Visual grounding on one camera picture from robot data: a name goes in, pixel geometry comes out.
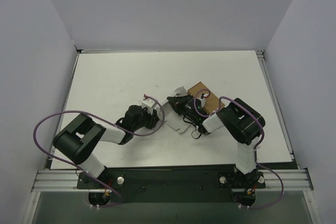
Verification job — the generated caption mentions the white paper box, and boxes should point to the white paper box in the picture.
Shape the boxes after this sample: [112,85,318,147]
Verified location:
[162,86,190,134]

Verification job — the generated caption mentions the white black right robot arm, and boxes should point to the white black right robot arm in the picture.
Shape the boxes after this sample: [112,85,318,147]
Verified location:
[167,90,266,175]

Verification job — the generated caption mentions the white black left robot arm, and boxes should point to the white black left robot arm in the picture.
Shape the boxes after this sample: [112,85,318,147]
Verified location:
[53,105,160,188]

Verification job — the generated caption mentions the brown folded cardboard box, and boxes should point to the brown folded cardboard box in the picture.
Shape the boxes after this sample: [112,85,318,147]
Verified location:
[187,82,225,114]

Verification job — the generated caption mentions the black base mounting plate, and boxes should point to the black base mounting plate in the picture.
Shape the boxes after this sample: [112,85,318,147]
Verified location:
[77,165,266,206]

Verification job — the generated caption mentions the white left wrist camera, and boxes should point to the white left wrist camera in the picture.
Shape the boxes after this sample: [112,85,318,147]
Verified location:
[141,94,158,114]

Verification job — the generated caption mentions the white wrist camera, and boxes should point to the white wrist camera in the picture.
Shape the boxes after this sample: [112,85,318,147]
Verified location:
[195,93,209,110]
[141,94,158,114]

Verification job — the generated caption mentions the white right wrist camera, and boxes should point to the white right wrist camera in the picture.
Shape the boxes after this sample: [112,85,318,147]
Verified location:
[195,93,209,110]

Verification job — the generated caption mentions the aluminium table frame rail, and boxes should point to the aluminium table frame rail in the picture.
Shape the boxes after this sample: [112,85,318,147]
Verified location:
[31,49,314,193]

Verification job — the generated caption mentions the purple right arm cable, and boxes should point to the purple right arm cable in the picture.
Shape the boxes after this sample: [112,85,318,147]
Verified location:
[193,89,287,210]

